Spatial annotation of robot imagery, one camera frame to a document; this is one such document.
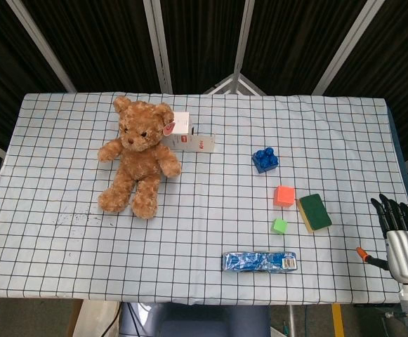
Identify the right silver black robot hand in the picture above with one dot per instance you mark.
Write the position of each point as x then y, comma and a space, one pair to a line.
405, 252

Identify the brown teddy bear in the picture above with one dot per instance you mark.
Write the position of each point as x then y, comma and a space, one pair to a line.
137, 165

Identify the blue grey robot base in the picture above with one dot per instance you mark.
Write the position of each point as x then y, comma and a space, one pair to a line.
196, 321

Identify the green yellow scrubbing sponge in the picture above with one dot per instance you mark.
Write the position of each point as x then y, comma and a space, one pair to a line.
315, 212

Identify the small green foam cube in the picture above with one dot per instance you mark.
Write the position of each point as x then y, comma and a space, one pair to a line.
279, 226

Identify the orange foam cube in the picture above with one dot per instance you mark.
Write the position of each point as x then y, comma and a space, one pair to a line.
284, 196

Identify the blue cookie package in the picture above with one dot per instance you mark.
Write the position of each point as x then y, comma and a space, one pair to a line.
256, 261

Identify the blue studded building block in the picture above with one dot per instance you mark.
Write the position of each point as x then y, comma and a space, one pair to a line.
265, 161

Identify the blue checkered tablecloth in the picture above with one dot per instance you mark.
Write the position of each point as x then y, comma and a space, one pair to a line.
189, 210

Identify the red round hang tag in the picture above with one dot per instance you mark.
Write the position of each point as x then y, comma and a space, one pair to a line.
168, 129

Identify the white red carton box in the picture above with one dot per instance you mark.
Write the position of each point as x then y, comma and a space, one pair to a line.
196, 144

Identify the white aluminium frame post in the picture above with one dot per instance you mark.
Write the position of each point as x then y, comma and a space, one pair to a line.
43, 45
158, 45
346, 45
242, 35

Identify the triangular aluminium frame brace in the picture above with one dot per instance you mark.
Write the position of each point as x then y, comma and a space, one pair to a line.
237, 78

